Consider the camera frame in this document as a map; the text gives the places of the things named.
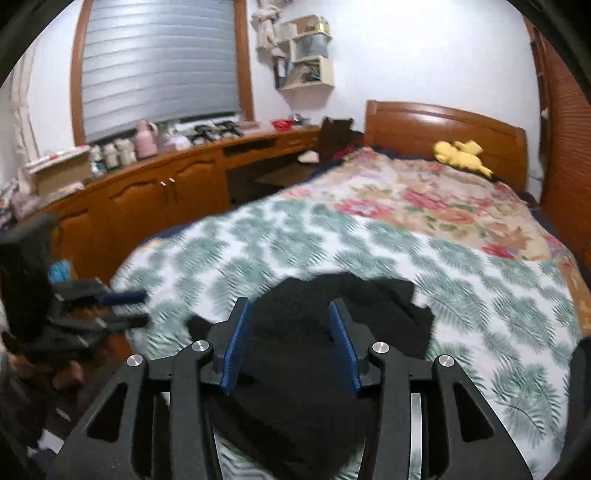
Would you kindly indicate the white plastic bag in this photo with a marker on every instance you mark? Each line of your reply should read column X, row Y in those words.
column 174, row 141

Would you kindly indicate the wooden desk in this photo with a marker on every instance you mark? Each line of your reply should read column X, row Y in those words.
column 152, row 194

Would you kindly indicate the red cloth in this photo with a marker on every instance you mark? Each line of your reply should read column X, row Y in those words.
column 346, row 152

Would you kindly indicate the white wall shelf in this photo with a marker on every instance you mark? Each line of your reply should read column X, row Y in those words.
column 307, row 50

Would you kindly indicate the wooden slatted wardrobe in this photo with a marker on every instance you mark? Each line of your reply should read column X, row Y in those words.
column 568, row 161

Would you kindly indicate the wooden headboard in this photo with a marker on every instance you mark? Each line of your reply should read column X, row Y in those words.
column 415, row 124

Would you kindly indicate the person's left hand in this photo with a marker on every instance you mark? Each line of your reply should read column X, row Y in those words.
column 64, row 376

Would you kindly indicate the window with grey blind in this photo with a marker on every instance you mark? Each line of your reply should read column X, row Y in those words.
column 161, row 69

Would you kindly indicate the leaf print blanket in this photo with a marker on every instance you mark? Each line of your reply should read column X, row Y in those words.
column 461, row 300

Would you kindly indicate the white hanging toy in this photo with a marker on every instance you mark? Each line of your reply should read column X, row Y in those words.
column 265, row 23

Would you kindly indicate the white curtain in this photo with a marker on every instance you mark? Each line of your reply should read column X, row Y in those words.
column 23, row 106

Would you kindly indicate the black metal stand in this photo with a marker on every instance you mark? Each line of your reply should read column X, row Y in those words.
column 206, row 132
column 229, row 129

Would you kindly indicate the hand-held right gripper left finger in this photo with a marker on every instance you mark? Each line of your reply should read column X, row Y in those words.
column 235, row 346

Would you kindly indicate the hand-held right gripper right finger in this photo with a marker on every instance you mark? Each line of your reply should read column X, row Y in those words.
column 344, row 350

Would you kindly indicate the black shirt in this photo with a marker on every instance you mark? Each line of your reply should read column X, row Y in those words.
column 295, row 369

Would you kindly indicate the metal bowl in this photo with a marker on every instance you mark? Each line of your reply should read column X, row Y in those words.
column 299, row 118

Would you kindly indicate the cardboard box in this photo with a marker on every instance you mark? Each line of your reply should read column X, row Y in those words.
column 60, row 173

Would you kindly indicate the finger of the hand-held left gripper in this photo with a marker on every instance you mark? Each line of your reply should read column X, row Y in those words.
column 124, row 297
column 129, row 321

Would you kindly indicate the dark wooden chair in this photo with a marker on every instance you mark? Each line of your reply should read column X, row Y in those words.
column 334, row 134

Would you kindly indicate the yellow plush toy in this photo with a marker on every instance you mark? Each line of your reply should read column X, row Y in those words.
column 459, row 159

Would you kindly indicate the pink thermos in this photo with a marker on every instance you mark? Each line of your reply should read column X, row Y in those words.
column 147, row 138

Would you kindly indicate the white jar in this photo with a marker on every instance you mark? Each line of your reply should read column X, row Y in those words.
column 127, row 151
column 111, row 154

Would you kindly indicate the floral blanket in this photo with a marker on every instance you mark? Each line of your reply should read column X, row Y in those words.
column 415, row 198

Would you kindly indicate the white cloth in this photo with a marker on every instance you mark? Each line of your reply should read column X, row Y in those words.
column 308, row 158

